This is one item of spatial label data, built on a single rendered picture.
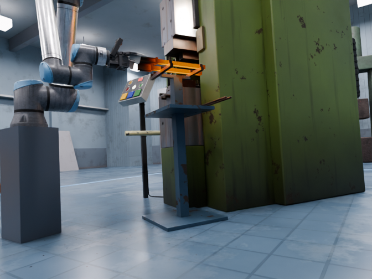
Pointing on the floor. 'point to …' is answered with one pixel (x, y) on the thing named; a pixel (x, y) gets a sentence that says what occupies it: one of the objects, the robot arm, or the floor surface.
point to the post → (143, 152)
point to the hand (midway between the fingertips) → (141, 58)
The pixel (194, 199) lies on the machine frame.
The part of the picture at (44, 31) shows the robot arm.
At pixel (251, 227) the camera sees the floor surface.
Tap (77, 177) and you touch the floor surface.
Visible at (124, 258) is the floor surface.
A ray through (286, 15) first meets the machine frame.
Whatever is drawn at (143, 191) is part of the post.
